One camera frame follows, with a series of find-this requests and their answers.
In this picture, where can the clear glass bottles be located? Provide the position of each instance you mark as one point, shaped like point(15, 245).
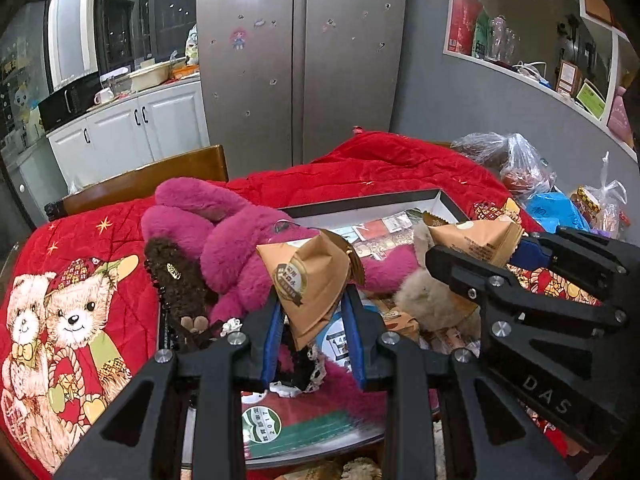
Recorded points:
point(502, 40)

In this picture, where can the clear plastic bag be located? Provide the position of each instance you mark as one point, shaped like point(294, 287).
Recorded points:
point(505, 160)

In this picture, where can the brown triangular paper packet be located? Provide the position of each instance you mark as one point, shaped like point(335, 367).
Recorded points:
point(475, 240)
point(310, 280)

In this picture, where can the green carton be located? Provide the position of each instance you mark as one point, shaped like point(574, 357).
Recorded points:
point(482, 35)

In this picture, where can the blue plastic bag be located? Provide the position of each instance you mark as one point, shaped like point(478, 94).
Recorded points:
point(555, 212)

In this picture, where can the cream cooking pot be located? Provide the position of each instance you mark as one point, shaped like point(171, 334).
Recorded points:
point(150, 77)

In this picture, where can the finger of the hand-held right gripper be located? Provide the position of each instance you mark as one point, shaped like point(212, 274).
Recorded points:
point(450, 265)
point(532, 255)

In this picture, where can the dark brown fuzzy plush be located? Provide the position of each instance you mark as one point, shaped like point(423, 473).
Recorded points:
point(175, 280)

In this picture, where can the glass-front wall cabinet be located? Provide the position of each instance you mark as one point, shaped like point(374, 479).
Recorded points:
point(145, 15)

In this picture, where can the booklet with green round label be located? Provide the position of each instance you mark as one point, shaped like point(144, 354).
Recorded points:
point(300, 425)

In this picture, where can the red printed blanket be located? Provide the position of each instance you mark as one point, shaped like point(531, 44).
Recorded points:
point(125, 240)

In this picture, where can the steel double-door refrigerator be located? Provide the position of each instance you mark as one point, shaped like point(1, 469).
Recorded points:
point(300, 60)

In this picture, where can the clear bag with yellow print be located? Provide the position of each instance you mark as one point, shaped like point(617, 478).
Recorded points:
point(600, 205)

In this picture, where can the black gift box white inside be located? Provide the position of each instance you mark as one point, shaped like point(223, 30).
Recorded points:
point(325, 220)

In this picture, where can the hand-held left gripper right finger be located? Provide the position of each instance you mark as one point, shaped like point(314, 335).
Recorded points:
point(354, 345)

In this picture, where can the doll fridge magnet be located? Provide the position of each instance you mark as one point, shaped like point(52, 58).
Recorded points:
point(239, 40)

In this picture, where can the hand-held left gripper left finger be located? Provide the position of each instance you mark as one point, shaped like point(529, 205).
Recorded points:
point(270, 345)

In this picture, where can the glass sliding door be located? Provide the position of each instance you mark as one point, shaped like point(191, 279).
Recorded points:
point(22, 55)

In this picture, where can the red gift box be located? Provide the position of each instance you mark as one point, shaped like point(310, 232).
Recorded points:
point(465, 22)

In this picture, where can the orange printed packet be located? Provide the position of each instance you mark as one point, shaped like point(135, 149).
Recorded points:
point(395, 320)

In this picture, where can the white kitchen base cabinets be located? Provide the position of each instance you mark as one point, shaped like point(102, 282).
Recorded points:
point(150, 125)

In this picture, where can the wooden chair back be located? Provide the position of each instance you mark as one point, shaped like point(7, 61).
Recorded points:
point(150, 180)

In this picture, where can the framed picture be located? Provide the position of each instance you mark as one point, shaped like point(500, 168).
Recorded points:
point(570, 77)

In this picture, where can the pink box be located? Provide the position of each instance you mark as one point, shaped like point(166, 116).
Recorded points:
point(625, 117)

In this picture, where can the white mug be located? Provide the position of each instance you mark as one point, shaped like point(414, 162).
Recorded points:
point(103, 96)

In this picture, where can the pink plush toy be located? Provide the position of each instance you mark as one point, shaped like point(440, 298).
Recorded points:
point(235, 255)

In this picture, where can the green card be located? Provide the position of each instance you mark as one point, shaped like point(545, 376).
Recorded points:
point(591, 97)

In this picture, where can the black lace trim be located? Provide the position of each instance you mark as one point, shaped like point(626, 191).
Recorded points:
point(305, 370)

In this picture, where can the black microwave oven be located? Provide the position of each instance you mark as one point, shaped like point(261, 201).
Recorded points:
point(70, 102)

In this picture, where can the white long-eared rabbit plush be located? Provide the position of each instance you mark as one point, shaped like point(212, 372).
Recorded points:
point(430, 300)

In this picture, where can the white card black print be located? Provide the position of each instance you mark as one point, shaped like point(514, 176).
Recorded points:
point(334, 345)

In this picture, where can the pile of printed cards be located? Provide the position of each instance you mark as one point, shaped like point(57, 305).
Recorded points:
point(380, 235)

